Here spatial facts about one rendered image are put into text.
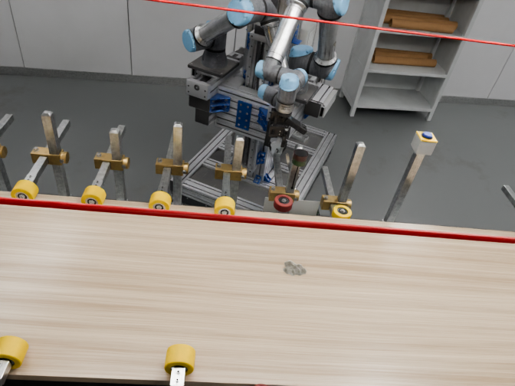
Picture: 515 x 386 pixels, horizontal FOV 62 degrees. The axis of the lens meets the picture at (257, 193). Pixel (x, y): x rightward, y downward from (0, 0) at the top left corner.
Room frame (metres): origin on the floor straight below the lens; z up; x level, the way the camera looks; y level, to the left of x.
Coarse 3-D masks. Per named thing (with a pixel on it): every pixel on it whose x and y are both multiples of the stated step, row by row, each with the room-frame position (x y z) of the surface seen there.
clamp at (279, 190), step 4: (276, 188) 1.49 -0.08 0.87; (280, 188) 1.50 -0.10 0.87; (284, 188) 1.50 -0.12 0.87; (268, 192) 1.50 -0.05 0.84; (272, 192) 1.46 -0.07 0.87; (276, 192) 1.46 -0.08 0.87; (280, 192) 1.47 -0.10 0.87; (284, 192) 1.47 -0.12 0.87; (296, 192) 1.49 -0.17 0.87; (268, 196) 1.48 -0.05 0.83; (272, 196) 1.46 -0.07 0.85; (292, 196) 1.47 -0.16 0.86; (296, 196) 1.48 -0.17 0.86; (268, 200) 1.46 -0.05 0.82; (272, 200) 1.46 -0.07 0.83; (296, 200) 1.47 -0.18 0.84
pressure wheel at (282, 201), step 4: (276, 196) 1.40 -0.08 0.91; (280, 196) 1.40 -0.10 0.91; (284, 196) 1.40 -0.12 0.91; (288, 196) 1.41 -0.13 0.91; (276, 200) 1.37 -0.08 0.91; (280, 200) 1.38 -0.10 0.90; (284, 200) 1.37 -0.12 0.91; (288, 200) 1.39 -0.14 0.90; (292, 200) 1.39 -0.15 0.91; (276, 204) 1.35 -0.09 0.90; (280, 204) 1.34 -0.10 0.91; (284, 204) 1.35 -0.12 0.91; (288, 204) 1.35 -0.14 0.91; (292, 204) 1.37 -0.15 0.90; (276, 208) 1.35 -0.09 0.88; (280, 208) 1.34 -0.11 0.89; (284, 208) 1.34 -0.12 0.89; (288, 208) 1.35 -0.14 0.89
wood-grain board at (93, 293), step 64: (0, 192) 1.15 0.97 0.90; (0, 256) 0.86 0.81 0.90; (64, 256) 0.90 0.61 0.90; (128, 256) 0.95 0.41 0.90; (192, 256) 1.00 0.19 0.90; (256, 256) 1.05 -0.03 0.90; (320, 256) 1.10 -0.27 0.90; (384, 256) 1.16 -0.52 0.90; (448, 256) 1.22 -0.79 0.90; (512, 256) 1.28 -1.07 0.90; (0, 320) 0.64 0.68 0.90; (64, 320) 0.67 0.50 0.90; (128, 320) 0.70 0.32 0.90; (192, 320) 0.74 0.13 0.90; (256, 320) 0.78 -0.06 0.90; (320, 320) 0.82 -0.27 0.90; (384, 320) 0.86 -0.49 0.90; (448, 320) 0.90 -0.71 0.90; (512, 320) 0.95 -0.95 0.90; (192, 384) 0.55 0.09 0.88; (320, 384) 0.61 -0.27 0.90; (384, 384) 0.64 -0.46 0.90; (448, 384) 0.67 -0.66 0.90; (512, 384) 0.71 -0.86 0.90
